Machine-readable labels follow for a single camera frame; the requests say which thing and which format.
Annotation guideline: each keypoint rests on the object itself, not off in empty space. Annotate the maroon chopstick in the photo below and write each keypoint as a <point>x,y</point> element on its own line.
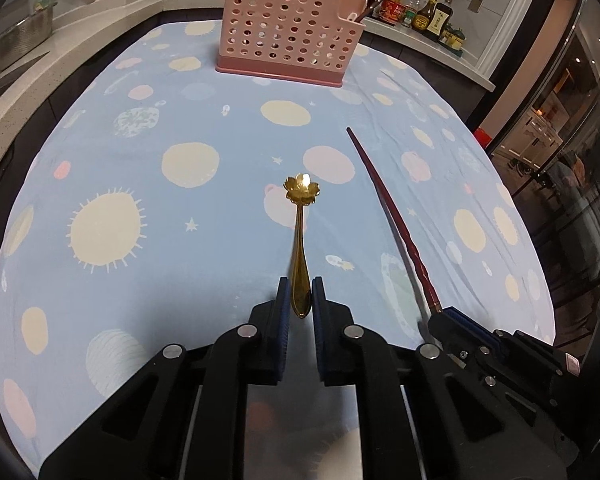
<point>431,296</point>

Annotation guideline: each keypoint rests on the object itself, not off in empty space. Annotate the stainless steel bowl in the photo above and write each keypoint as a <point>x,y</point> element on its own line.
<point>25,36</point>

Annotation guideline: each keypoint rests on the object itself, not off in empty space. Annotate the gold flower spoon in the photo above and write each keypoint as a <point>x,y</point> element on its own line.
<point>302,192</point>

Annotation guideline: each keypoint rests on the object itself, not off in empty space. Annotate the dark soy sauce bottle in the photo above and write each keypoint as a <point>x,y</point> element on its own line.
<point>442,14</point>

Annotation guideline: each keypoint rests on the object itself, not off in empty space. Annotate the green dish soap bottle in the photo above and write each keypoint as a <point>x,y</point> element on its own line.
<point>40,5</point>

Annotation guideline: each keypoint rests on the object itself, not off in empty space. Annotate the pink perforated utensil holder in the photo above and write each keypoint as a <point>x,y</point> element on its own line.
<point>308,41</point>

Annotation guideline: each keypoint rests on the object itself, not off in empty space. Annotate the clear plastic bottle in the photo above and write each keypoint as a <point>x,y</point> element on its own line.
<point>411,9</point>

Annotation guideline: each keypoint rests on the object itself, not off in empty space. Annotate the small green jar set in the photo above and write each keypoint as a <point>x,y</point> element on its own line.
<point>452,38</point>

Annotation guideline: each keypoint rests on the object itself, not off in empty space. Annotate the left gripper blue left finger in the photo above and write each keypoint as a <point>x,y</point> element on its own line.
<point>282,310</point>

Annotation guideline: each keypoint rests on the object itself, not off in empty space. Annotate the blue patterned tablecloth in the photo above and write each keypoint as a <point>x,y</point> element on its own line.
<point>154,211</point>

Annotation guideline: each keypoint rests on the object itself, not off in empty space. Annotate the brown sauce bottle yellow cap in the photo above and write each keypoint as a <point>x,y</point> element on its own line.
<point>424,16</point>

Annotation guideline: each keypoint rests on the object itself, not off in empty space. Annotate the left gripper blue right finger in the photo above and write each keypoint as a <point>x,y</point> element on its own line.
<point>321,326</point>

